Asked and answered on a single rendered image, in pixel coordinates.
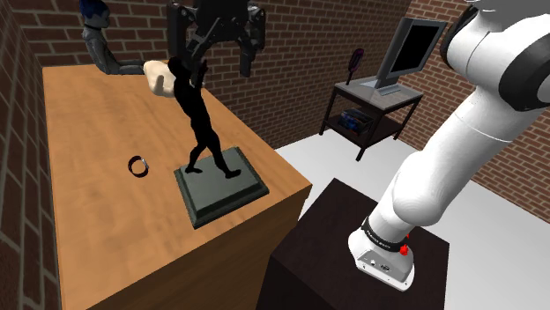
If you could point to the beige lumpy figure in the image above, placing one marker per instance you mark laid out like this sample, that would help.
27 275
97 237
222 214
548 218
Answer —
157 81

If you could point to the black figure statue on base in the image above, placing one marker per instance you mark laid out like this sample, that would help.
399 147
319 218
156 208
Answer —
223 191

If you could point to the brown wooden table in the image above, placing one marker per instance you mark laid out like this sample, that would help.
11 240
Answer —
107 124

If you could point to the black side table with monitor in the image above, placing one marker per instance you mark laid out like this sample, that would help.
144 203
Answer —
382 98

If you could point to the dark robot stand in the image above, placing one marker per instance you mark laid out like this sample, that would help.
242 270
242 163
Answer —
318 257

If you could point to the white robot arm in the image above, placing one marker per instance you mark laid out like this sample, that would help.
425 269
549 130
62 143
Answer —
434 171

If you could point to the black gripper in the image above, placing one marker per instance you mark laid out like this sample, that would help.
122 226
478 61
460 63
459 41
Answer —
221 15

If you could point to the grey figure with blue hair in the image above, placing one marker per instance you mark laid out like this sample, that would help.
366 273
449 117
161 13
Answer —
99 51

